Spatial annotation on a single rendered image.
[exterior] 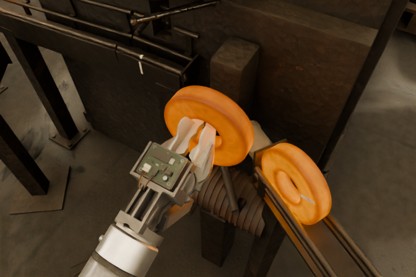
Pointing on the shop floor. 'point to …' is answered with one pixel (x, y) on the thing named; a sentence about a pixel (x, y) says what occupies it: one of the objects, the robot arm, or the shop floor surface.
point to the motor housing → (245, 217)
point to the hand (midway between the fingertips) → (208, 120)
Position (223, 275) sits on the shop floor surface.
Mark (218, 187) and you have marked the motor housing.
